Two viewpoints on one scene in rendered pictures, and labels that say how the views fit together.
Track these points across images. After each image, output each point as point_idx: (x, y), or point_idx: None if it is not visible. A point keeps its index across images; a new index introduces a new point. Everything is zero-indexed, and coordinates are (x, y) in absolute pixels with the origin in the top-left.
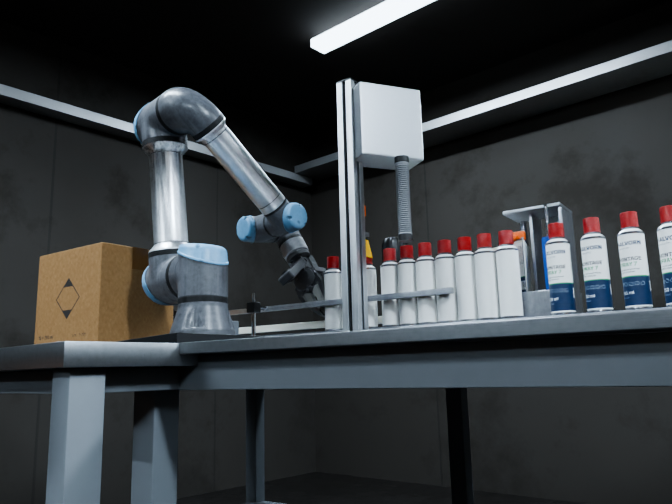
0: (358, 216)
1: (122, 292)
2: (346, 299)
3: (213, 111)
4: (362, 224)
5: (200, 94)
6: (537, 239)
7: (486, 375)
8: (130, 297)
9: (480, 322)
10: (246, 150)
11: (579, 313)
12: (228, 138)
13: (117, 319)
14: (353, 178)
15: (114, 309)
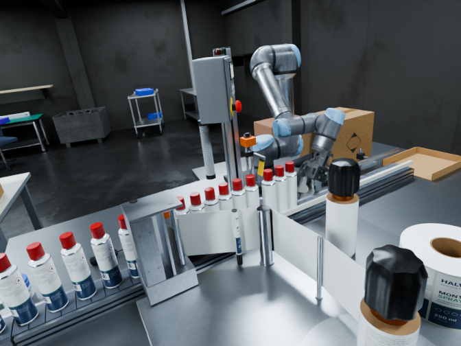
0: (226, 150)
1: (307, 141)
2: None
3: (250, 66)
4: (228, 155)
5: (254, 54)
6: (159, 226)
7: None
8: (311, 143)
9: (97, 211)
10: (265, 84)
11: (123, 271)
12: (257, 80)
13: (306, 153)
14: (221, 125)
15: (304, 148)
